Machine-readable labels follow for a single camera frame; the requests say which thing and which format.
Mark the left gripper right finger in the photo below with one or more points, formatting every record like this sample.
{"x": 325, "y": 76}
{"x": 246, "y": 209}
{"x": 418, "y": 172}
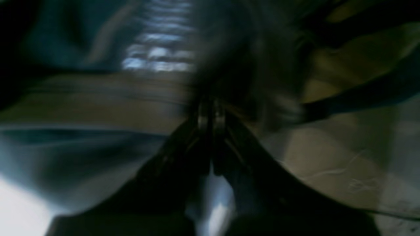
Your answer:
{"x": 269, "y": 200}

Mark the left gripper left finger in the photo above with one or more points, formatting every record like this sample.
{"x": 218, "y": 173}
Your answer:
{"x": 153, "y": 203}

